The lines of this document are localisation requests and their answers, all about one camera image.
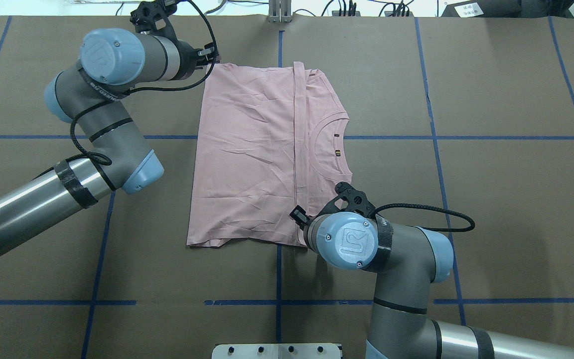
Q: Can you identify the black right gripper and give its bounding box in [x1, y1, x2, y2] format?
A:
[289, 206, 317, 239]

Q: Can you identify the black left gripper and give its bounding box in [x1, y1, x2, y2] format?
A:
[190, 44, 217, 75]

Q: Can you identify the pink Snoopy t-shirt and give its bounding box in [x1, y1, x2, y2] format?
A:
[187, 62, 352, 247]

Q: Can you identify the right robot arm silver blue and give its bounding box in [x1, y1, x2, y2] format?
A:
[289, 203, 574, 359]

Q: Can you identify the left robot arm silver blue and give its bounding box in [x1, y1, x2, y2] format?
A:
[0, 26, 219, 257]

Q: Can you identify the grey hub with orange plugs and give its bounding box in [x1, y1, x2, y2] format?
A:
[326, 0, 360, 17]

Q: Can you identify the black monitor stand box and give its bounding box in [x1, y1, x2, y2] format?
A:
[440, 0, 522, 18]

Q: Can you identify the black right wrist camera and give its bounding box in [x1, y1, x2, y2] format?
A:
[319, 181, 376, 219]

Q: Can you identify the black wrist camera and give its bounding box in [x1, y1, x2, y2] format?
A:
[130, 0, 178, 39]
[319, 181, 376, 219]

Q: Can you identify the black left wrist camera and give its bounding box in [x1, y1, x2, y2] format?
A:
[130, 0, 178, 39]

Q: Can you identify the aluminium frame post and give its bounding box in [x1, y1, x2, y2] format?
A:
[267, 0, 293, 23]

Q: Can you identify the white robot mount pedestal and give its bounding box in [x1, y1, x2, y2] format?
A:
[211, 343, 344, 359]

